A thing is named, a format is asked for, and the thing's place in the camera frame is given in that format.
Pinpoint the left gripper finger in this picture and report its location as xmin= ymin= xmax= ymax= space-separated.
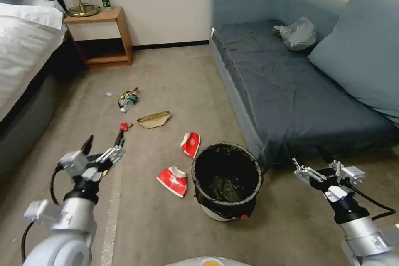
xmin=96 ymin=130 xmax=126 ymax=167
xmin=57 ymin=135 xmax=94 ymax=175

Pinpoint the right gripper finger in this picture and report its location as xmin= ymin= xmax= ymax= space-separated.
xmin=287 ymin=143 xmax=323 ymax=183
xmin=315 ymin=144 xmax=365 ymax=186

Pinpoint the white trash can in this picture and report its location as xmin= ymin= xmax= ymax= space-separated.
xmin=199 ymin=202 xmax=251 ymax=223

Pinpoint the brown paper bag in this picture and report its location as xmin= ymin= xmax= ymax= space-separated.
xmin=136 ymin=110 xmax=172 ymax=130

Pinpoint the clear plastic bottle green label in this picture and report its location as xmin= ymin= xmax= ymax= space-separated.
xmin=120 ymin=93 xmax=140 ymax=114

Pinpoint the gold brown snack wrapper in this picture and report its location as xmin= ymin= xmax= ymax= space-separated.
xmin=117 ymin=86 xmax=140 ymax=108

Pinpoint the grey bed base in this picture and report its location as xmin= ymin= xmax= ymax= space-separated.
xmin=0 ymin=34 xmax=85 ymax=182

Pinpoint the red paper cup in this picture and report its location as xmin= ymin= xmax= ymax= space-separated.
xmin=180 ymin=131 xmax=202 ymax=159
xmin=156 ymin=166 xmax=188 ymax=199

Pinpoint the green rubbish in bin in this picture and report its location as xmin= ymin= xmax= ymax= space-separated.
xmin=211 ymin=175 xmax=244 ymax=202

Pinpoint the blue sofa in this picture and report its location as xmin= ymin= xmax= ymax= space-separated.
xmin=209 ymin=0 xmax=399 ymax=167

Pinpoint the black bin liner bag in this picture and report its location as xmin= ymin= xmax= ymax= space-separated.
xmin=190 ymin=142 xmax=264 ymax=220

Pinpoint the white duvet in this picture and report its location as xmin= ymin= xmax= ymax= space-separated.
xmin=0 ymin=2 xmax=69 ymax=122

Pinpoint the wooden nightstand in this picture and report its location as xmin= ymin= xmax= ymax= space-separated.
xmin=63 ymin=6 xmax=134 ymax=69

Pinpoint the blue sofa cushion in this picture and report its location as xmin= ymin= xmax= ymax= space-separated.
xmin=308 ymin=0 xmax=399 ymax=121

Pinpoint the white robot front shell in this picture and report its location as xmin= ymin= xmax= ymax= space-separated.
xmin=162 ymin=256 xmax=254 ymax=266

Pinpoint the crumpled grey plastic bag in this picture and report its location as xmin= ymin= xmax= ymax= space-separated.
xmin=273 ymin=16 xmax=317 ymax=52

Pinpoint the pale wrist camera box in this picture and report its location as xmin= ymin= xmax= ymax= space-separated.
xmin=325 ymin=186 xmax=346 ymax=202

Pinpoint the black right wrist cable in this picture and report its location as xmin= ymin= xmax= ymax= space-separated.
xmin=342 ymin=181 xmax=397 ymax=222

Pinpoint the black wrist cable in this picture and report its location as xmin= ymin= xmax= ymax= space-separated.
xmin=50 ymin=166 xmax=64 ymax=206
xmin=342 ymin=181 xmax=397 ymax=222

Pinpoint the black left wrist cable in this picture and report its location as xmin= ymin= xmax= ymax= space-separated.
xmin=50 ymin=166 xmax=64 ymax=206

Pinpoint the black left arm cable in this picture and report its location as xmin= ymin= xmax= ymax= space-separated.
xmin=20 ymin=221 xmax=35 ymax=264

